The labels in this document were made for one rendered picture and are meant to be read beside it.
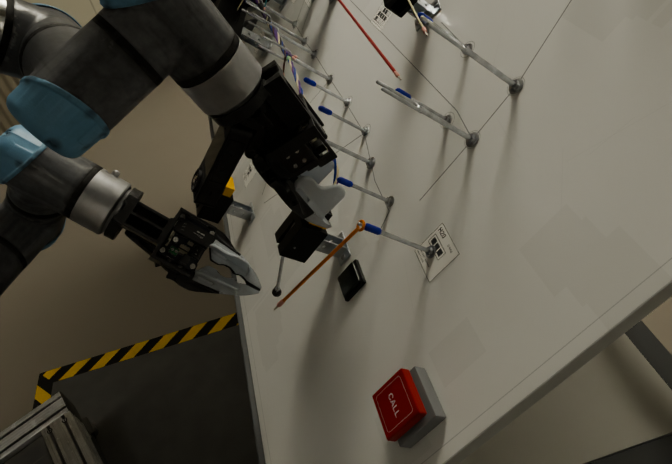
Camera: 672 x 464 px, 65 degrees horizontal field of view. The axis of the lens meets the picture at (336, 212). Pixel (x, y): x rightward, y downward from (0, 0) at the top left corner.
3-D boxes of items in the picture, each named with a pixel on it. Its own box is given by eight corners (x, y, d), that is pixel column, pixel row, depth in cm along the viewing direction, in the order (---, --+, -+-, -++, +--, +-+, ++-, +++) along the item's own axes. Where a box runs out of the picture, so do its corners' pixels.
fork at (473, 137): (482, 138, 58) (387, 81, 50) (471, 150, 59) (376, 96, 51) (474, 129, 59) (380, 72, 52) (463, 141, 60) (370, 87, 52)
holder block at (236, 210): (226, 238, 107) (180, 224, 101) (256, 195, 102) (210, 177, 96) (229, 254, 103) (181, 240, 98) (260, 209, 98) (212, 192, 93)
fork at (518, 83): (527, 84, 55) (434, 15, 48) (514, 97, 56) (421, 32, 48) (517, 75, 57) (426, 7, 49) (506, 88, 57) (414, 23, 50)
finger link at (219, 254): (268, 290, 69) (206, 255, 67) (257, 290, 75) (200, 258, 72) (279, 269, 70) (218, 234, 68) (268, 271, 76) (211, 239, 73)
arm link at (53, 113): (55, 131, 53) (134, 58, 55) (85, 179, 46) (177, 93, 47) (-16, 76, 47) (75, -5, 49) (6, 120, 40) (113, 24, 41)
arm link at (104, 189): (72, 223, 68) (108, 171, 71) (105, 240, 69) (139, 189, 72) (66, 215, 61) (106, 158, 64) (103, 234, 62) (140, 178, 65)
